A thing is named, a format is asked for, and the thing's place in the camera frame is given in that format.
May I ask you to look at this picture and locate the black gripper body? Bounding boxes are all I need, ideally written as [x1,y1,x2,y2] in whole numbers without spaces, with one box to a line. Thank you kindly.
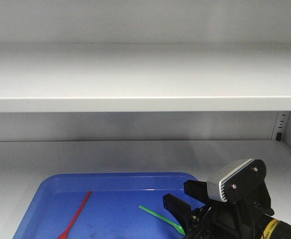
[195,159,274,239]

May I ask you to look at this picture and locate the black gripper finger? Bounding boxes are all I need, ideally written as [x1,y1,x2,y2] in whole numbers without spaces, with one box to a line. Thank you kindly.
[184,180,208,201]
[163,194,192,231]

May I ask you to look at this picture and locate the green plastic spoon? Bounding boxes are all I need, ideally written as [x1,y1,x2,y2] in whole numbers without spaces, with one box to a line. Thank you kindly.
[138,205,186,236]

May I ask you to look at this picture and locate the red plastic spoon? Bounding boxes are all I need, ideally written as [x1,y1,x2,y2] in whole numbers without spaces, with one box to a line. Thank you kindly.
[57,191,92,239]

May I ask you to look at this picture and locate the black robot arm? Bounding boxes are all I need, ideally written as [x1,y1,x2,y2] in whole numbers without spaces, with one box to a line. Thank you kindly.
[163,158,291,239]

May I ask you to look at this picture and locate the grey cabinet lower shelf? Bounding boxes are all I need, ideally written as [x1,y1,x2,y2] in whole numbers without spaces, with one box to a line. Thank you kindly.
[0,140,291,239]

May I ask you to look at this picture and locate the grey cabinet shelf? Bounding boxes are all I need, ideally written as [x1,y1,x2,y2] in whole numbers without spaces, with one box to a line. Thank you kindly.
[0,140,291,239]
[0,43,291,113]

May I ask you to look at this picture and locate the grey cabinet upper shelf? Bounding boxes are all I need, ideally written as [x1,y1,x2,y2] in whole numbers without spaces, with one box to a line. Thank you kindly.
[0,43,291,113]

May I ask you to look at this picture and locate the blue plastic tray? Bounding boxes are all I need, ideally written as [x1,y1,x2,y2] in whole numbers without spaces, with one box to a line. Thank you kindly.
[14,172,202,239]

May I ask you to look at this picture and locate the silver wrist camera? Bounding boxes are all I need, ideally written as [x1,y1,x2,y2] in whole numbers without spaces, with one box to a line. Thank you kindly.
[206,158,255,203]

